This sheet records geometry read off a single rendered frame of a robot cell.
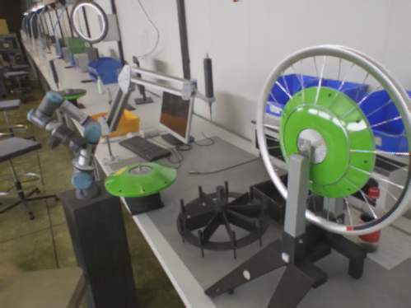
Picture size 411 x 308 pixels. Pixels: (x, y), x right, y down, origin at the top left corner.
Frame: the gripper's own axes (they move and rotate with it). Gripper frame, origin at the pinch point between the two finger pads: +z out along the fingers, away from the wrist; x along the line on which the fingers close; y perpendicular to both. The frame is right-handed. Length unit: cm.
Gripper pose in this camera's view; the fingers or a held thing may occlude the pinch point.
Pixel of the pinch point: (93, 159)
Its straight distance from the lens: 160.4
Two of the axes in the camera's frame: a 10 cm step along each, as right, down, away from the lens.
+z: 8.3, 5.6, 0.1
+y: 5.0, -7.3, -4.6
